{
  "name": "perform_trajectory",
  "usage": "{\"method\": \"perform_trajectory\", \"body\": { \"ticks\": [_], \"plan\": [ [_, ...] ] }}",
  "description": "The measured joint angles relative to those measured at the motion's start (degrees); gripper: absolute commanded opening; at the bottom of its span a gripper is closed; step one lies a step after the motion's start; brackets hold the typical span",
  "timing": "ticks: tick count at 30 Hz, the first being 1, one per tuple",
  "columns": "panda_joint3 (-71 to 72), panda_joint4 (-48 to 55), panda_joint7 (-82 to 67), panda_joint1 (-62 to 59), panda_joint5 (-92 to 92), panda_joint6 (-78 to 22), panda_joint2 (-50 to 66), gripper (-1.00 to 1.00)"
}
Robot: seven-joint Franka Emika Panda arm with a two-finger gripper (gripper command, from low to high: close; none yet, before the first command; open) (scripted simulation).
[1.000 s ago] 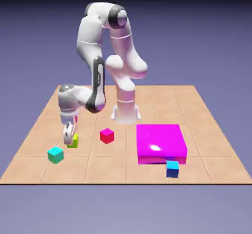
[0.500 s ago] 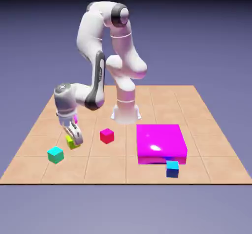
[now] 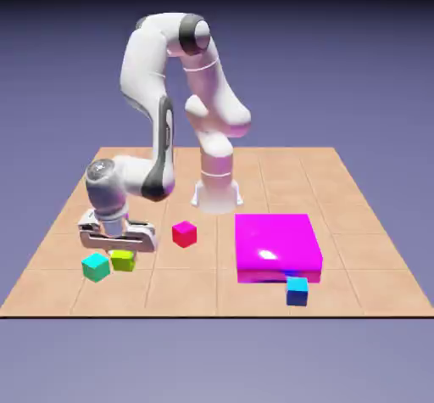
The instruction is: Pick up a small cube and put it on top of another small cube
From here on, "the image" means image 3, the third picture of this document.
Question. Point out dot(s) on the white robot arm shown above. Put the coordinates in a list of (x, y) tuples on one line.
[(145, 70)]

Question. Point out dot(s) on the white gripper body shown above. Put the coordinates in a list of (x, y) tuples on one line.
[(135, 240)]

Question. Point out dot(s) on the small teal cube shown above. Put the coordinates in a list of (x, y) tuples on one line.
[(96, 267)]

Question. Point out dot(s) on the small red cube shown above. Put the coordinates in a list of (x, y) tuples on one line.
[(184, 234)]

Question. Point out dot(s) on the small blue cube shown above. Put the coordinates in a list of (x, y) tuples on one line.
[(297, 291)]

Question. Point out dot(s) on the small yellow-green cube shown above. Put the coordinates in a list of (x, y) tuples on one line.
[(122, 260)]

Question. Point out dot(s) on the large magenta box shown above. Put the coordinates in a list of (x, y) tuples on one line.
[(276, 244)]

